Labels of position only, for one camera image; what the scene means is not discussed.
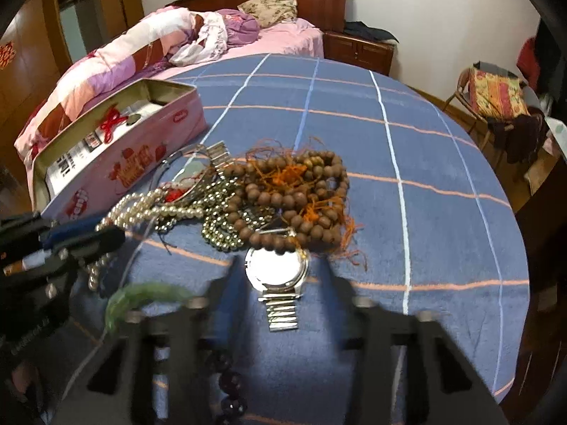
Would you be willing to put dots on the wooden chair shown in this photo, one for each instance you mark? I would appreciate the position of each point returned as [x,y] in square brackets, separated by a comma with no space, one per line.
[460,93]

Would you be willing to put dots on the wooden bed with pink sheet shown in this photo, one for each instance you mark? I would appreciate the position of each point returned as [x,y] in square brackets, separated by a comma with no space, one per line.
[288,40]

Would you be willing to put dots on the dark folded clothes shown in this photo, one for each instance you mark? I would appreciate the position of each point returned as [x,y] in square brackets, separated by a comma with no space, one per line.
[367,31]

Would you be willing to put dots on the wooden wardrobe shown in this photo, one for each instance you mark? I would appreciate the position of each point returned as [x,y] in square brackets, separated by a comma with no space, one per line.
[26,75]

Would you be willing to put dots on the pink tin box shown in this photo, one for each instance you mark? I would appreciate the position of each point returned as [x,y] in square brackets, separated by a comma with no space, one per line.
[133,159]

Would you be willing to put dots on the floral pillow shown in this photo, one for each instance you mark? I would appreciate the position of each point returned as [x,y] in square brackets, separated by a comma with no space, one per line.
[270,6]

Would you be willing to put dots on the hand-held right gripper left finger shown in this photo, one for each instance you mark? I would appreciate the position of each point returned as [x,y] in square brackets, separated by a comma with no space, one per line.
[219,294]

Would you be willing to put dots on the dark garment on chair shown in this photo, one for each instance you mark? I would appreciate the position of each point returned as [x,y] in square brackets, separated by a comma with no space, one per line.
[522,135]

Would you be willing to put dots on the colourful patterned cushion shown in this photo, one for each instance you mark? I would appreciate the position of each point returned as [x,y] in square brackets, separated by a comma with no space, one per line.
[496,93]

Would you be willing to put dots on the red hanging garment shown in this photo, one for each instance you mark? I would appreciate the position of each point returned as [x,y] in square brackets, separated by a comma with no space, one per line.
[528,62]

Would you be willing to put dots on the black hanging coat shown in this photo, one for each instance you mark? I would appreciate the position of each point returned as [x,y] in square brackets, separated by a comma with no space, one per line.
[549,53]

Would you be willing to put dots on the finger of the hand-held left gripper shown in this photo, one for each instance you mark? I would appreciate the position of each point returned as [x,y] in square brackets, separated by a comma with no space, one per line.
[97,241]
[73,232]

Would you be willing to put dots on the blue plaid blanket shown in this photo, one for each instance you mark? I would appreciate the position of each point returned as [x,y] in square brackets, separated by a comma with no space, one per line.
[354,164]

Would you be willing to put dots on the dark wooden desk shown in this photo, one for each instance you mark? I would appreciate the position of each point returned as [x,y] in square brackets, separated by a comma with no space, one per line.
[545,230]

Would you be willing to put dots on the silver bangle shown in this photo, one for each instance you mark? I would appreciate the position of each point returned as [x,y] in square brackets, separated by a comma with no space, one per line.
[177,153]

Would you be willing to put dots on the white floral cloth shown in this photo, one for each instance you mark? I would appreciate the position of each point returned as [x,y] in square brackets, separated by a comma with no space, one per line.
[199,48]

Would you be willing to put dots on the red knot ornament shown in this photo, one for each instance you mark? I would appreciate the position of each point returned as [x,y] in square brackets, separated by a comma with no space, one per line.
[113,121]

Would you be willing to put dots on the silver wrist watch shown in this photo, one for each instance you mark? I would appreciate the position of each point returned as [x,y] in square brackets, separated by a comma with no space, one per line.
[277,270]

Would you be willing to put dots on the pink patchwork quilt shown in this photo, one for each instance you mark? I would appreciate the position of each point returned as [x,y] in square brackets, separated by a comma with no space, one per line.
[102,66]

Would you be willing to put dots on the purple cloth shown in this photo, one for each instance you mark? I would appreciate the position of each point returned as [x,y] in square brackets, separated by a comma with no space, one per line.
[241,26]

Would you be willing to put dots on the green jade bangle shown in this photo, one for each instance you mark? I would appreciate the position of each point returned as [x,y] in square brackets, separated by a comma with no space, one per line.
[146,292]

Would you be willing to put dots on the wooden nightstand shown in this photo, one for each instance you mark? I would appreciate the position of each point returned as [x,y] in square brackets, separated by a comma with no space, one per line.
[354,51]

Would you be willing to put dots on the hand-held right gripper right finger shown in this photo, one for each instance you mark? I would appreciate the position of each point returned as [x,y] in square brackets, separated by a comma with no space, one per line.
[339,294]

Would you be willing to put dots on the silver watch band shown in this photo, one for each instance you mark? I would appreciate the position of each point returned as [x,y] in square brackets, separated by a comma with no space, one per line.
[217,155]

